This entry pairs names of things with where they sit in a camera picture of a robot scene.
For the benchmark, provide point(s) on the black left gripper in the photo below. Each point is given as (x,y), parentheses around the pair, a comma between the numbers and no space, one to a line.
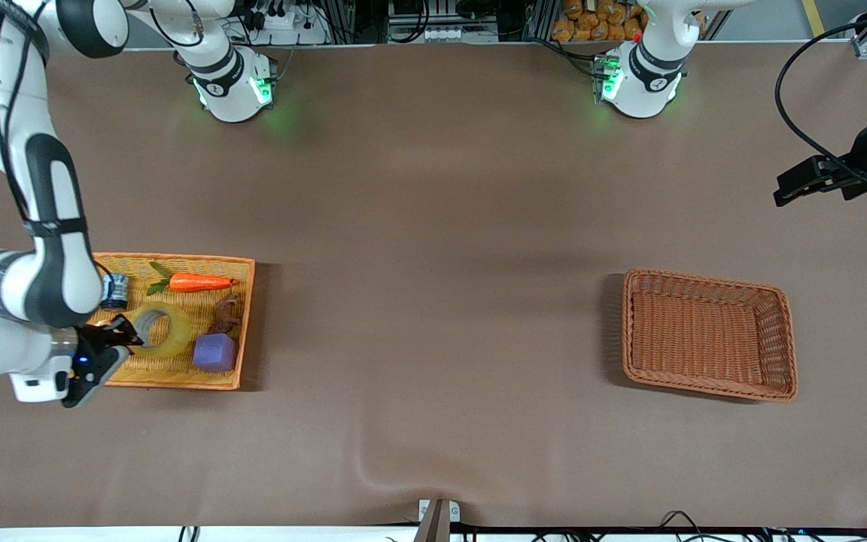
(860,161)

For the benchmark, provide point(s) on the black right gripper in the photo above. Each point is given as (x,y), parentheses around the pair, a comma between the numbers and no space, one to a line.
(97,339)

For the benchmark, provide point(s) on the yellow clear tape roll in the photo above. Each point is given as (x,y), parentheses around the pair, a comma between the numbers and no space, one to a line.
(181,331)

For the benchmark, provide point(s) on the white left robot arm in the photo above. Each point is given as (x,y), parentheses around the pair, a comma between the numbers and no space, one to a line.
(644,83)

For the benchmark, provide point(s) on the small blue white can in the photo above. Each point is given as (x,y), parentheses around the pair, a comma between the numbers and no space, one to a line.
(117,290)

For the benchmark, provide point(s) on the orange woven tray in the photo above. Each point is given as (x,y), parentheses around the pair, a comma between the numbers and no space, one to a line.
(193,316)

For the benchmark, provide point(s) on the orange toy carrot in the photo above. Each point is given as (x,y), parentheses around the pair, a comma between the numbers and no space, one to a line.
(200,283)

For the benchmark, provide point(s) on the purple foam cube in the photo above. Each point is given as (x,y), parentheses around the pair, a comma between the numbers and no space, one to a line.
(215,352)

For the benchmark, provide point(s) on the brown toy horse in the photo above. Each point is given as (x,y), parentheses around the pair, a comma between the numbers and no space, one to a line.
(226,316)

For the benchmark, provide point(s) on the brown wicker basket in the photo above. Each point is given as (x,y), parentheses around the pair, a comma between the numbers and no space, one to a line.
(704,339)

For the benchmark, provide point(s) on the bag of orange bread rolls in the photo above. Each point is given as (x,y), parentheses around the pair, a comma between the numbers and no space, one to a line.
(591,22)

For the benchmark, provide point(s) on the brown table cloth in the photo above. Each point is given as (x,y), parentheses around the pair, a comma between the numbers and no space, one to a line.
(403,414)

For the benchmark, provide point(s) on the white power strip with plugs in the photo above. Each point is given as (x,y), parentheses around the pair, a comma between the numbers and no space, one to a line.
(283,22)

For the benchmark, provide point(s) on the white narrow power strip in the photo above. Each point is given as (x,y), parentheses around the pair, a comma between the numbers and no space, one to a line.
(456,34)

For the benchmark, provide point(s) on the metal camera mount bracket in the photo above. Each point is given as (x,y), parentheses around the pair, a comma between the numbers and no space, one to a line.
(437,519)

